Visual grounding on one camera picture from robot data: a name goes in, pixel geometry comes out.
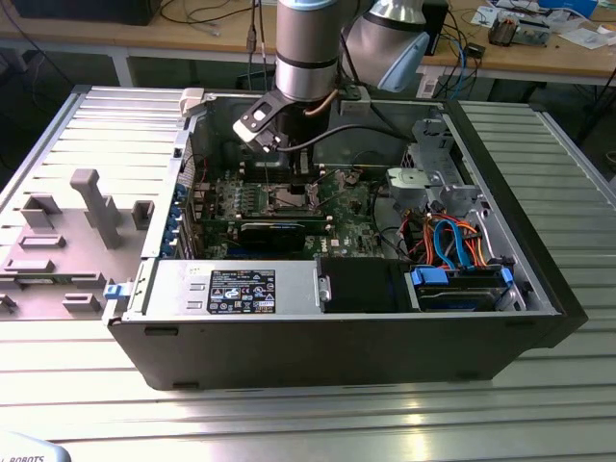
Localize silver CPU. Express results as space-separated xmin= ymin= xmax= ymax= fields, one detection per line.
xmin=274 ymin=192 xmax=309 ymax=210

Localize black RAM slot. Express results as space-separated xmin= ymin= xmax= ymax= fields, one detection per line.
xmin=240 ymin=175 xmax=324 ymax=184
xmin=240 ymin=171 xmax=324 ymax=179
xmin=240 ymin=163 xmax=323 ymax=170
xmin=240 ymin=167 xmax=323 ymax=174

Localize CPU socket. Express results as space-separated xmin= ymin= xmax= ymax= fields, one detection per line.
xmin=267 ymin=182 xmax=324 ymax=216

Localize copper CPU cooler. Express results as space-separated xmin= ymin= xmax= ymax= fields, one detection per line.
xmin=488 ymin=13 xmax=520 ymax=48

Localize grey case latch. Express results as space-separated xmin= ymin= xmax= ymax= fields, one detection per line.
xmin=178 ymin=88 xmax=209 ymax=119

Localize black graphics card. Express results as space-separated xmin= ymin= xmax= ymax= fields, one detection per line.
xmin=194 ymin=217 xmax=332 ymax=255

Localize green motherboard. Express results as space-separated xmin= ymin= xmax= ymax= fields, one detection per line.
xmin=190 ymin=166 xmax=386 ymax=264

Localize wooden workbench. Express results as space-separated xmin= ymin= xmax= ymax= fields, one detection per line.
xmin=0 ymin=0 xmax=616 ymax=90

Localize silver metal drive cage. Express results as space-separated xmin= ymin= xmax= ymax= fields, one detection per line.
xmin=384 ymin=115 xmax=495 ymax=232

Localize tall black box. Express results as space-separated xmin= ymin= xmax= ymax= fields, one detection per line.
xmin=427 ymin=1 xmax=449 ymax=57

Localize black plastic shroud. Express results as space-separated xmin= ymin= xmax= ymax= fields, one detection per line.
xmin=315 ymin=256 xmax=410 ymax=314

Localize black power supply label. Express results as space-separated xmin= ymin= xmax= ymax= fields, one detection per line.
xmin=206 ymin=269 xmax=277 ymax=317

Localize blue disk carrier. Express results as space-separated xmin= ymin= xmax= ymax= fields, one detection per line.
xmin=407 ymin=266 xmax=514 ymax=310

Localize silver power supply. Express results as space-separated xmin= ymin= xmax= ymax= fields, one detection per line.
xmin=122 ymin=259 xmax=322 ymax=322

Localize white card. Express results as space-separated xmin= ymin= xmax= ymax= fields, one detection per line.
xmin=474 ymin=4 xmax=502 ymax=26

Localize black PC case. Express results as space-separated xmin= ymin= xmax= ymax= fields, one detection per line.
xmin=102 ymin=90 xmax=589 ymax=394

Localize hard disk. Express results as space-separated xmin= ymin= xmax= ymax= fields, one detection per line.
xmin=417 ymin=283 xmax=505 ymax=312

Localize grey device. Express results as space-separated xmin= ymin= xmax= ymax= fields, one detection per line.
xmin=517 ymin=17 xmax=553 ymax=48

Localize grey parts rack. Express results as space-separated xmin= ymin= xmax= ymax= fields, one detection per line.
xmin=0 ymin=167 xmax=155 ymax=321

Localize blue box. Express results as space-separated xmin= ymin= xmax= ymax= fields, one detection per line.
xmin=537 ymin=0 xmax=601 ymax=18

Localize white papers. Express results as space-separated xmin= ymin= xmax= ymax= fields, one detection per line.
xmin=557 ymin=26 xmax=615 ymax=50

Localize green RAM stick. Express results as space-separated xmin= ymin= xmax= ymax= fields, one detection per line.
xmin=13 ymin=273 xmax=78 ymax=285

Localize brown cable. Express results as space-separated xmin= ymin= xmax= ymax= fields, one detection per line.
xmin=304 ymin=88 xmax=339 ymax=117

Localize black camera cable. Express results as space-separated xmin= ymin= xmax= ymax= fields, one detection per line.
xmin=276 ymin=123 xmax=418 ymax=154

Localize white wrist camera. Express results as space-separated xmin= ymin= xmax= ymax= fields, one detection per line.
xmin=232 ymin=90 xmax=291 ymax=154

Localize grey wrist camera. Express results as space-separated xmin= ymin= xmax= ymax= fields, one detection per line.
xmin=338 ymin=86 xmax=372 ymax=116

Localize black wire loop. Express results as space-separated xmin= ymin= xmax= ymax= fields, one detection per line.
xmin=376 ymin=224 xmax=411 ymax=264

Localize red wire bundle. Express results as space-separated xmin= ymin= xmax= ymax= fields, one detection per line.
xmin=402 ymin=211 xmax=437 ymax=264

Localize blue cable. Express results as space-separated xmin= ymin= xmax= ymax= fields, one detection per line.
xmin=455 ymin=45 xmax=478 ymax=100

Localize blue wire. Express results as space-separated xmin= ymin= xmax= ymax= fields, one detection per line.
xmin=432 ymin=221 xmax=459 ymax=270
xmin=449 ymin=216 xmax=474 ymax=270

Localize orange wire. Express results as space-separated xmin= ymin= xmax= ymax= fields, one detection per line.
xmin=456 ymin=219 xmax=488 ymax=269

